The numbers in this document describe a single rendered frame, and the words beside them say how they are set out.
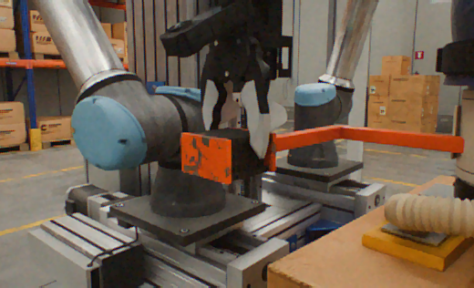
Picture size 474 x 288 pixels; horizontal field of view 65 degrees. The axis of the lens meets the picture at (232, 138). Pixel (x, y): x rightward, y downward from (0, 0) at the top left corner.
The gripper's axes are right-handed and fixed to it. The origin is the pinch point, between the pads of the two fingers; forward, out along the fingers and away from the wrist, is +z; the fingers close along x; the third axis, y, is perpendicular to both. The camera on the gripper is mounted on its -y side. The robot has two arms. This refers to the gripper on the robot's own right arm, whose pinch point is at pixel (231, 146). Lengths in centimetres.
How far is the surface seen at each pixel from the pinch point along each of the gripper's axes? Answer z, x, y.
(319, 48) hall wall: -99, 610, 930
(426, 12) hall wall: -172, 330, 955
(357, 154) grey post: 65, 147, 313
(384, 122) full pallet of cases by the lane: 73, 293, 689
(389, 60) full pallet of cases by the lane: -49, 316, 746
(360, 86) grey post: -3, 148, 312
